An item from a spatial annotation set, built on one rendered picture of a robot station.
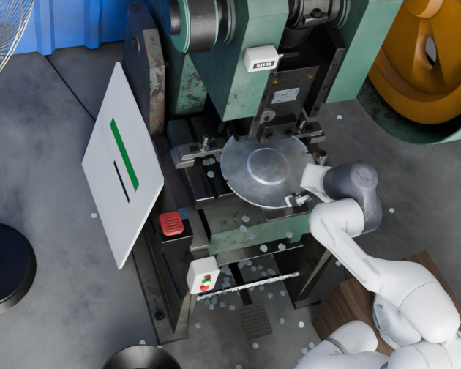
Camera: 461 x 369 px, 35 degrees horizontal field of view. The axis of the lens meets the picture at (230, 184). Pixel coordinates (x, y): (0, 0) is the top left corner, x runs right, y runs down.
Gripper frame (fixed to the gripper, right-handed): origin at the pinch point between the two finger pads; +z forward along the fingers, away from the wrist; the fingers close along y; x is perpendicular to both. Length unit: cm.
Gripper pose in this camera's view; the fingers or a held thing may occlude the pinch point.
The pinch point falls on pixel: (293, 199)
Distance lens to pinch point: 210.0
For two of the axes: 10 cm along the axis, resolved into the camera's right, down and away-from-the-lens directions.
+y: 8.3, -3.9, 4.0
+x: -4.3, -9.0, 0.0
